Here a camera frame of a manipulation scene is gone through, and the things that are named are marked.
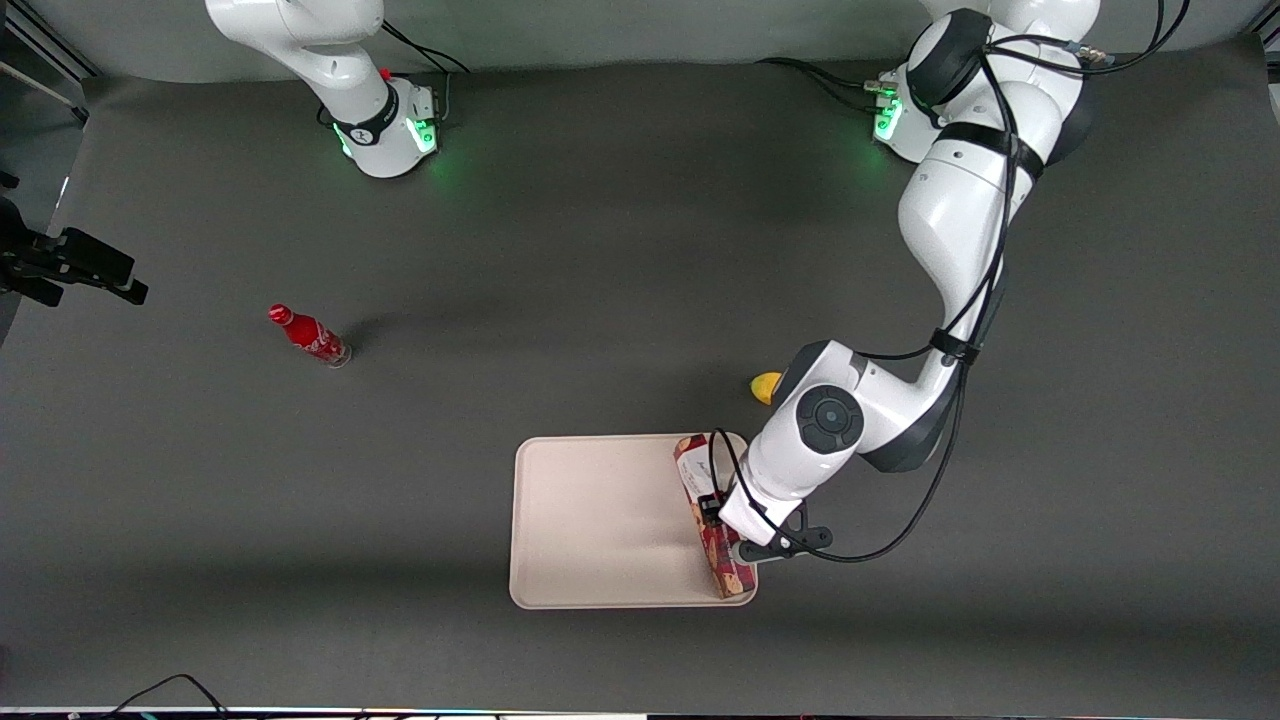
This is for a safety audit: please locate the red soda bottle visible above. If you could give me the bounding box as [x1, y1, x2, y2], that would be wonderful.
[268, 304, 353, 368]

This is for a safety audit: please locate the beige plastic tray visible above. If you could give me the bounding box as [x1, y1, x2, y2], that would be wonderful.
[509, 433, 759, 610]

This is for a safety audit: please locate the red cookie box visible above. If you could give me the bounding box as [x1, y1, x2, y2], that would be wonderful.
[673, 432, 756, 600]

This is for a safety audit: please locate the black cable at table edge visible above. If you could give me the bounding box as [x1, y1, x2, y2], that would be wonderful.
[100, 673, 231, 720]

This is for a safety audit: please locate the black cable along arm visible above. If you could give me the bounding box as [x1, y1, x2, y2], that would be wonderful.
[708, 0, 1191, 564]

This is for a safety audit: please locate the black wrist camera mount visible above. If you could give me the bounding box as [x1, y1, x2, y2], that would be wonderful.
[738, 503, 834, 563]

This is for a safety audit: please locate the black base cable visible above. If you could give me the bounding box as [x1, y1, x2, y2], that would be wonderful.
[757, 57, 886, 103]
[382, 20, 471, 77]

